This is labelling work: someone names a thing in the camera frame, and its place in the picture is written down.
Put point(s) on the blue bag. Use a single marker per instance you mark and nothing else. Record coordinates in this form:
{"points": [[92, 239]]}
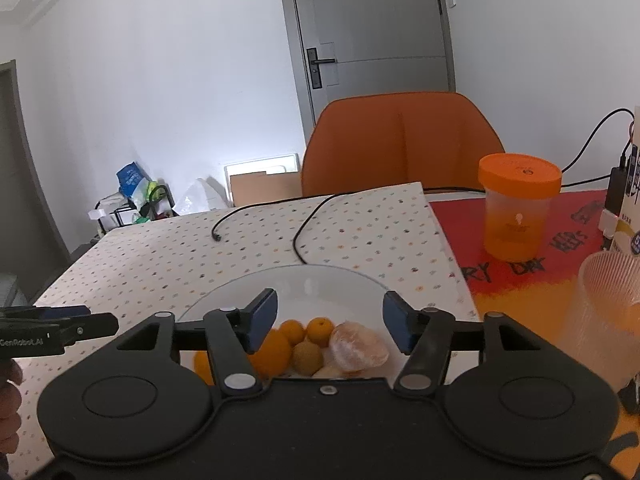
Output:
{"points": [[132, 177]]}

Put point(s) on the red table mat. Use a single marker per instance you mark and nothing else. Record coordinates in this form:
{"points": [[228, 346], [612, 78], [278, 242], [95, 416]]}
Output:
{"points": [[550, 240]]}

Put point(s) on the black power adapter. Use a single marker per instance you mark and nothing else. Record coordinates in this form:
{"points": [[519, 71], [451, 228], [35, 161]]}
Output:
{"points": [[617, 187]]}

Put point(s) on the grey door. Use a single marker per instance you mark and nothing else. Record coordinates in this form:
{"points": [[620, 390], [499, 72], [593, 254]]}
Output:
{"points": [[370, 25]]}

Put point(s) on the white power adapter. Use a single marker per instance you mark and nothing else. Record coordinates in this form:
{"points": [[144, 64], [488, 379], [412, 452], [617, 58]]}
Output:
{"points": [[607, 222]]}

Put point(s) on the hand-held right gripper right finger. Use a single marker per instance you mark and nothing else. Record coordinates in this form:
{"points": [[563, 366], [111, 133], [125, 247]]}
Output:
{"points": [[400, 321]]}

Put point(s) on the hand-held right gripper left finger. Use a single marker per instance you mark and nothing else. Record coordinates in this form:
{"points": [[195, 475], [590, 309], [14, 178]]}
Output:
{"points": [[262, 320]]}

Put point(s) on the white plate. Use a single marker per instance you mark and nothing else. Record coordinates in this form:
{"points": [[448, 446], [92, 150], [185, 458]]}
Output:
{"points": [[325, 285]]}

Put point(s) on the medium orange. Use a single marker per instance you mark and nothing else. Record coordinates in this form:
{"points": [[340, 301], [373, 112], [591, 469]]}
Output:
{"points": [[201, 364]]}

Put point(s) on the small orange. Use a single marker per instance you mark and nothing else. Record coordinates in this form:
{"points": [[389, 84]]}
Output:
{"points": [[292, 332], [320, 331]]}

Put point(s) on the cardboard box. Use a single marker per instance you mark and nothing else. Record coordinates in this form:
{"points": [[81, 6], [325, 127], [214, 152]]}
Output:
{"points": [[255, 189]]}

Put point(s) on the clear ribbed cup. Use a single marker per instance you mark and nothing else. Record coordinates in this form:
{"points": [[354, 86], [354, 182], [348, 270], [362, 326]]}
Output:
{"points": [[600, 310]]}

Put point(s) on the clear plastic bag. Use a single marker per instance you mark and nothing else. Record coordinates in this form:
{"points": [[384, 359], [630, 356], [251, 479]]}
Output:
{"points": [[200, 197]]}

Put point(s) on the white board frame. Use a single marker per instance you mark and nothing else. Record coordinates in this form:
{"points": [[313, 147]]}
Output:
{"points": [[260, 164]]}

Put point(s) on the orange lid plastic cup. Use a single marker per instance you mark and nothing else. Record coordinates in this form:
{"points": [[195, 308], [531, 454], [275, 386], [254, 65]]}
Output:
{"points": [[517, 200]]}

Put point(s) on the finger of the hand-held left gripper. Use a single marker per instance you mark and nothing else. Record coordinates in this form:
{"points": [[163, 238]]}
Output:
{"points": [[60, 312], [90, 326]]}

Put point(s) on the black shelf rack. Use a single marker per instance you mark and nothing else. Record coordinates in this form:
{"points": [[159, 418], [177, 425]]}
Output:
{"points": [[117, 217]]}

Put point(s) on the person's left hand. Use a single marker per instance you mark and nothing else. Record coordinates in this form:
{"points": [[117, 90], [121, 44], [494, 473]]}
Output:
{"points": [[7, 400]]}

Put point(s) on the brownish green round fruit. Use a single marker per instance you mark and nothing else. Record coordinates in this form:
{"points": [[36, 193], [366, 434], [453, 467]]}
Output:
{"points": [[307, 357]]}

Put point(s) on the orange chair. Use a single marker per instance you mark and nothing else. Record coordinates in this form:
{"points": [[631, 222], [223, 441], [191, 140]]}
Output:
{"points": [[400, 140]]}

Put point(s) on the peeled pomelo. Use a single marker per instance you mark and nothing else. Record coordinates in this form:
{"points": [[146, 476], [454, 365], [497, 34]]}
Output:
{"points": [[357, 345]]}

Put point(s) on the large orange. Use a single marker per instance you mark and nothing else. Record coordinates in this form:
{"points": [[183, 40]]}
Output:
{"points": [[272, 352]]}

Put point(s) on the grey doorway frame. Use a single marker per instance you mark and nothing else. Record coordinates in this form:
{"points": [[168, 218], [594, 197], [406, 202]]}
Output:
{"points": [[45, 200]]}

